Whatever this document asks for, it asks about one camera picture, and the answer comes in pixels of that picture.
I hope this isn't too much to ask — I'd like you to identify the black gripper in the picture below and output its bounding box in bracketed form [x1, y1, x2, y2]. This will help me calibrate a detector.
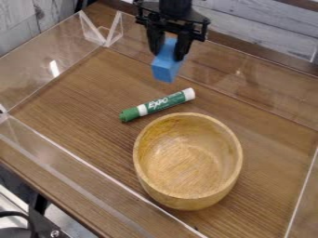
[132, 0, 211, 61]

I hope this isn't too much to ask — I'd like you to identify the blue foam block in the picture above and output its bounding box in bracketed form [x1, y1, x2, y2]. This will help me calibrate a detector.
[151, 38, 183, 83]

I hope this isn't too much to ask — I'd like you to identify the brown wooden bowl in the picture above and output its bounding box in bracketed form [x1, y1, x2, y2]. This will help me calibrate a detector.
[132, 112, 243, 211]

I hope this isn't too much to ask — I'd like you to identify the green Expo marker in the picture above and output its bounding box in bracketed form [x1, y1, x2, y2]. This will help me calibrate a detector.
[119, 87, 196, 123]

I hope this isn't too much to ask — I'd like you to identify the black metal table leg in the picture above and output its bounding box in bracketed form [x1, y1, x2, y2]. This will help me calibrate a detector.
[33, 194, 48, 215]

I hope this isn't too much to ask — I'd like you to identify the clear acrylic corner bracket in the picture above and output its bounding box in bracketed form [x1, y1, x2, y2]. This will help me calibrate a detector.
[78, 11, 123, 47]

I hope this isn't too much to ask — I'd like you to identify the clear acrylic barrier wall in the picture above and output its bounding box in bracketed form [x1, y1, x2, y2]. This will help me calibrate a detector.
[0, 103, 207, 238]

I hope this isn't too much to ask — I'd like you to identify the black cable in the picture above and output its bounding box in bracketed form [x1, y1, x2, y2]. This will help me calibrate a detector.
[0, 210, 36, 238]

